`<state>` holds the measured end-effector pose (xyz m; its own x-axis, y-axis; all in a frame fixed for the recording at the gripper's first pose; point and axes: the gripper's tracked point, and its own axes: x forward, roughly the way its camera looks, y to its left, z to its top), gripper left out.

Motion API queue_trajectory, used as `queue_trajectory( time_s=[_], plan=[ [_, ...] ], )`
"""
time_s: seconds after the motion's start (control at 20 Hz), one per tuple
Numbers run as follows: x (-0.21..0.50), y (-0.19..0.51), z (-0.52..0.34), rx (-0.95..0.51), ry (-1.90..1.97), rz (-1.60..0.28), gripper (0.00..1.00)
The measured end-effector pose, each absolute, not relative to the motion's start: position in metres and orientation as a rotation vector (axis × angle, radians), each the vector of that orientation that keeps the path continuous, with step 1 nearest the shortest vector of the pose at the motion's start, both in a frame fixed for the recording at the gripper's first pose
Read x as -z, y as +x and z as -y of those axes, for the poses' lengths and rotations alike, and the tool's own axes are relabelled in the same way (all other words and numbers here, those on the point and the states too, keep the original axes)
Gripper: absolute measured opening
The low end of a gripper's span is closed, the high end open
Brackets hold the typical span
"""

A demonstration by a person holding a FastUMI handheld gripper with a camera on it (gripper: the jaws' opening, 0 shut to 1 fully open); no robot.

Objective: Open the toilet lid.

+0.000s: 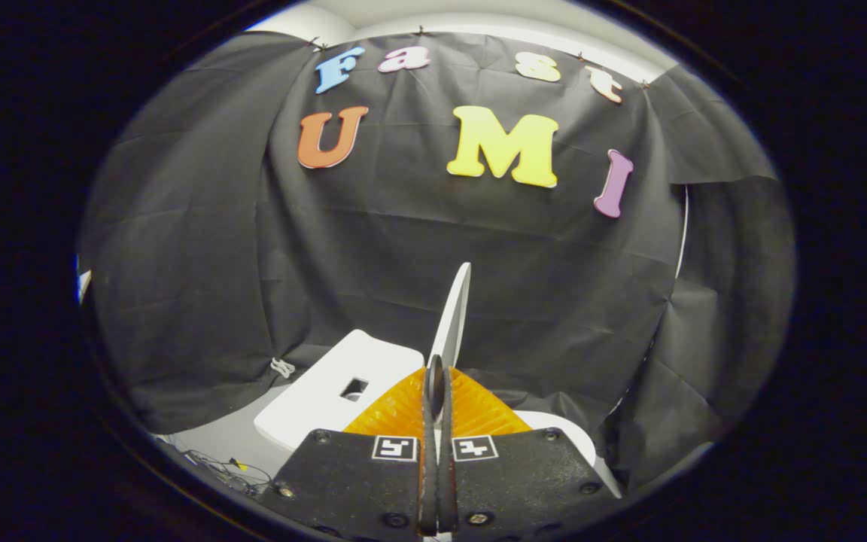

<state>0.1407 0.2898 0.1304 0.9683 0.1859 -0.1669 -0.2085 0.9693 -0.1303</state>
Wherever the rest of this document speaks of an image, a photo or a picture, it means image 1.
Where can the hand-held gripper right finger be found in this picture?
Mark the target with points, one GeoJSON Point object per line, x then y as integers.
{"type": "Point", "coordinates": [531, 489]}

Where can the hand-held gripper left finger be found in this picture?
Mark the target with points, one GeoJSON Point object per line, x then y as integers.
{"type": "Point", "coordinates": [351, 489]}

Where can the black backdrop cloth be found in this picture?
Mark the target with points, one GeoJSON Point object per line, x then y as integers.
{"type": "Point", "coordinates": [403, 248]}

